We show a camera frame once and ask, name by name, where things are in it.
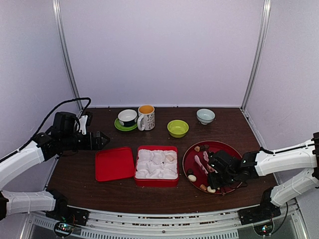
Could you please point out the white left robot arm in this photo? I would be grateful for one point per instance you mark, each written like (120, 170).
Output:
(24, 173)

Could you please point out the light brown chocolate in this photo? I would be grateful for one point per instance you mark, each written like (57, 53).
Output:
(170, 158)

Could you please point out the red tin box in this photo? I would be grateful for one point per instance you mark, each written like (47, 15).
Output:
(157, 182)

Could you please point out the pale blue ceramic bowl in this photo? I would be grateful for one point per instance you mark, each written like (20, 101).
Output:
(205, 116)

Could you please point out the right aluminium frame post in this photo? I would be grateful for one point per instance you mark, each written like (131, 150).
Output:
(258, 53)

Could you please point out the tan caramel chocolate front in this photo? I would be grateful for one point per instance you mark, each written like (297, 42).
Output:
(203, 187)

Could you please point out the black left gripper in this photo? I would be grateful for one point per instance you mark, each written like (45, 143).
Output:
(89, 145)

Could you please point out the white spiral chocolate front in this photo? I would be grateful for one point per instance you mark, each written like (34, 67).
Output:
(210, 190)

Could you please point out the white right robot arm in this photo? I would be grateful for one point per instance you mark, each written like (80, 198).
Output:
(255, 164)

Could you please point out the lime green bowl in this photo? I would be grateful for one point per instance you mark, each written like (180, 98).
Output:
(177, 128)

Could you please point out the left aluminium frame post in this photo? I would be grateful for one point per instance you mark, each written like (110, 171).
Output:
(63, 43)

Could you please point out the aluminium frame post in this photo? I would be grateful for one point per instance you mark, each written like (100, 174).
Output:
(258, 53)
(63, 43)

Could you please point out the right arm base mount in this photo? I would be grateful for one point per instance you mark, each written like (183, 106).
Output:
(261, 217)

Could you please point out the red tin lid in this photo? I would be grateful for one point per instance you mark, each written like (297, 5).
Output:
(114, 164)

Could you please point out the white spiral chocolate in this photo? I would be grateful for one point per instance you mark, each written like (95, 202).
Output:
(210, 190)
(192, 178)

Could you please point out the white dark-banded cup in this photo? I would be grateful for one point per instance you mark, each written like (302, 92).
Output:
(128, 117)

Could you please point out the aluminium front rail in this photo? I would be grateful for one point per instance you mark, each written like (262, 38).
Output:
(210, 225)

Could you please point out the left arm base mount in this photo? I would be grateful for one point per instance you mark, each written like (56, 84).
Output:
(68, 221)

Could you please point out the white spiral chocolate left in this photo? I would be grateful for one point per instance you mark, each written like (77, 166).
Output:
(192, 178)

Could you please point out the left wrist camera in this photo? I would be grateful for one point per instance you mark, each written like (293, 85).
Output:
(84, 122)

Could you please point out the patterned mug yellow inside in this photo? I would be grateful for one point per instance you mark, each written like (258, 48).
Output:
(146, 119)

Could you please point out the round red tray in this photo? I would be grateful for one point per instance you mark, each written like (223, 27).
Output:
(198, 162)

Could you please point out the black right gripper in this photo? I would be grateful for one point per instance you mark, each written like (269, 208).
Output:
(212, 182)

